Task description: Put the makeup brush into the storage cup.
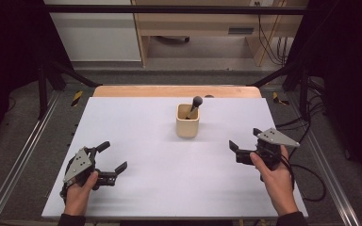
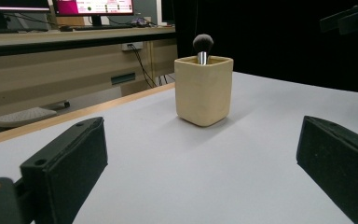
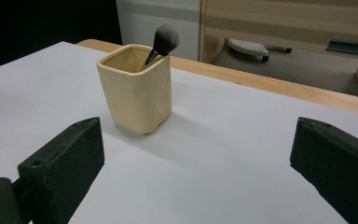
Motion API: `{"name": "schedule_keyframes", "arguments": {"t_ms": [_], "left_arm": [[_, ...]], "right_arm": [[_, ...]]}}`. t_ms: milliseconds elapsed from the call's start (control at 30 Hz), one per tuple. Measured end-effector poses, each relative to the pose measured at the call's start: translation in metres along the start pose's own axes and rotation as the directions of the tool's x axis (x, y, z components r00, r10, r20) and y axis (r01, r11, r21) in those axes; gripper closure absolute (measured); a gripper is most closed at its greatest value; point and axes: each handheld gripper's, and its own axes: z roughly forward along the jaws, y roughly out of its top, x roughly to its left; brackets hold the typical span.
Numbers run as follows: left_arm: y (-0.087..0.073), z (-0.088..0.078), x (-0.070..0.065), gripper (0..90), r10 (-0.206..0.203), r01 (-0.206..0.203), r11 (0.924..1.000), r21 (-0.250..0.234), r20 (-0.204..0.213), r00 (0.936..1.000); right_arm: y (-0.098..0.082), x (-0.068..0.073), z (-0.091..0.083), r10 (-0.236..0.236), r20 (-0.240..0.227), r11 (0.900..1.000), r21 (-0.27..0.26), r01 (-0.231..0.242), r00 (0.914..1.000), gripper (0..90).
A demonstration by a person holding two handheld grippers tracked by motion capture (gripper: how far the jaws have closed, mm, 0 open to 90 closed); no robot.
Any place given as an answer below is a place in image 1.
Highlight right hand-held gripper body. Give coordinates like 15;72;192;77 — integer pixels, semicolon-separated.
235;127;301;172

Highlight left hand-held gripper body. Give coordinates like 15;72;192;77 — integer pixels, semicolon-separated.
60;146;119;192

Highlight beige square cup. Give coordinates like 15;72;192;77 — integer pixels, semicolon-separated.
175;103;200;139

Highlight black makeup brush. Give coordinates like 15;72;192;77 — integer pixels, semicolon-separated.
186;95;205;121

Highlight person's left hand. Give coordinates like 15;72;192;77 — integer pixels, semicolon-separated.
63;170;100;217

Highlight person's right hand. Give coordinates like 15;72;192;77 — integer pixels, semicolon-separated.
249;144;300;218

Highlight black metal stand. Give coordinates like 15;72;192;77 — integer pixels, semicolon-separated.
37;58;104;121
247;59;313;122

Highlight white table board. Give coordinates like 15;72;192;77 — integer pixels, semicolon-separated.
41;96;309;220

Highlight wooden table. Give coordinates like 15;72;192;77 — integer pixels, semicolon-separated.
92;85;262;99

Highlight black curtain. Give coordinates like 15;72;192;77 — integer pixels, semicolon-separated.
0;0;74;155
285;0;362;185

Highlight white cabinet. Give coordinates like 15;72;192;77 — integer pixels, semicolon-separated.
42;0;142;63

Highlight light wooden desk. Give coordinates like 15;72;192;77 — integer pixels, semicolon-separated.
131;0;309;68

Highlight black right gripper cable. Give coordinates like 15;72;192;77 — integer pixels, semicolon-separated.
281;155;296;191

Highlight black floor cables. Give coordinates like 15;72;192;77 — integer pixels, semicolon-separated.
275;77;328;202

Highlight yellow-handled tool right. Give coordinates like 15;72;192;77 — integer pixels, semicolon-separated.
271;91;290;106

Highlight yellow-handled tool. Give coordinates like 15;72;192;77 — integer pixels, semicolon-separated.
271;91;290;106
71;89;85;108

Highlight aluminium floor rail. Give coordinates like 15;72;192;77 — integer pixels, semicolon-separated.
0;90;61;226
286;92;362;226

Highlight yellow-handled tool left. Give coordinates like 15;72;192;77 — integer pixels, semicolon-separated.
71;89;85;108

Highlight black hanging cables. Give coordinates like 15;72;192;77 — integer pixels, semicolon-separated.
255;1;289;67

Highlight black horizontal frame bar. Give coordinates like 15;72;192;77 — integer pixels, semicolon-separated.
42;4;309;16

